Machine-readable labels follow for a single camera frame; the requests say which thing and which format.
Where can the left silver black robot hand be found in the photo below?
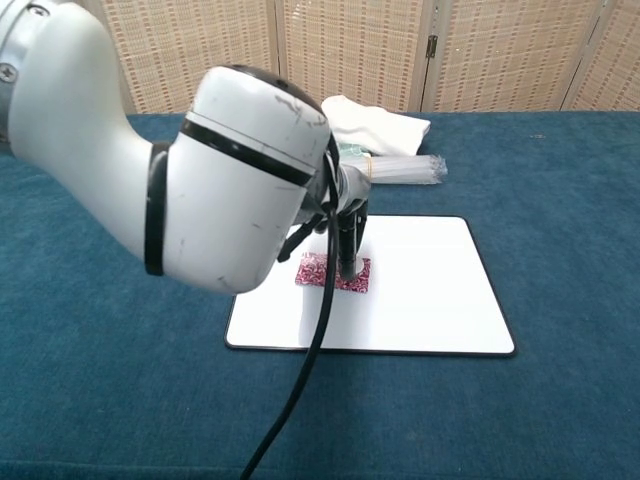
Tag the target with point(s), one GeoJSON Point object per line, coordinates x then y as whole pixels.
{"type": "Point", "coordinates": [350, 235]}

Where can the pink patterned card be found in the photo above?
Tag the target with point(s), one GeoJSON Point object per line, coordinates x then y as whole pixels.
{"type": "Point", "coordinates": [312, 272]}

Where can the yellow rubber band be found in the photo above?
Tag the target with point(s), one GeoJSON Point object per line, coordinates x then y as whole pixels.
{"type": "Point", "coordinates": [370, 167]}

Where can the green white small packet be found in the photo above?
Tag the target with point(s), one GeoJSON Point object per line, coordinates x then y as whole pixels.
{"type": "Point", "coordinates": [357, 151]}

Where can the bundle of clear straws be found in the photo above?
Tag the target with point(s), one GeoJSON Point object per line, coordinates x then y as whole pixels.
{"type": "Point", "coordinates": [410, 170]}

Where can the white rectangular board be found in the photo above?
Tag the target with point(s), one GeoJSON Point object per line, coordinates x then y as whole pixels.
{"type": "Point", "coordinates": [425, 300]}

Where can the folded white towel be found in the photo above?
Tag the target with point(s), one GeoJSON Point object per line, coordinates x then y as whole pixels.
{"type": "Point", "coordinates": [390, 130]}

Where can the dark screen hinge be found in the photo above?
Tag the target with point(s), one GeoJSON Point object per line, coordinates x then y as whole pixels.
{"type": "Point", "coordinates": [432, 46]}

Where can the woven folding screen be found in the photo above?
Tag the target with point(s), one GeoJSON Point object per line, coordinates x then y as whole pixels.
{"type": "Point", "coordinates": [500, 50]}

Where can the dark blue tablecloth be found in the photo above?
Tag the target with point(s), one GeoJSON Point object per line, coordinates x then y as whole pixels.
{"type": "Point", "coordinates": [500, 425]}

